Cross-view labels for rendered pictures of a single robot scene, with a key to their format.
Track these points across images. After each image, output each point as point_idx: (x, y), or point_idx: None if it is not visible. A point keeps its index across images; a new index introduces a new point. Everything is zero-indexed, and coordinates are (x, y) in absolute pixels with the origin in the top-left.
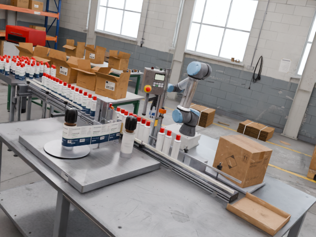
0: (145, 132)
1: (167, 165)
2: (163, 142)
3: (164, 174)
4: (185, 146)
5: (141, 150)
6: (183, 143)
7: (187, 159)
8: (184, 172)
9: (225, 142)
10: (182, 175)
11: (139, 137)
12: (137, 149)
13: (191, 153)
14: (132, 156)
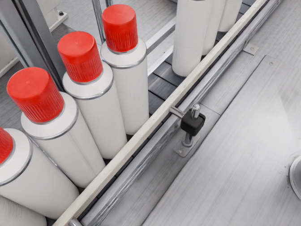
0: (147, 78)
1: (241, 45)
2: (216, 9)
3: (289, 58)
4: (55, 10)
5: (169, 132)
6: (49, 5)
7: (136, 12)
8: (272, 5)
9: None
10: (265, 19)
11: (122, 133)
12: (204, 144)
13: (83, 6)
14: (299, 149)
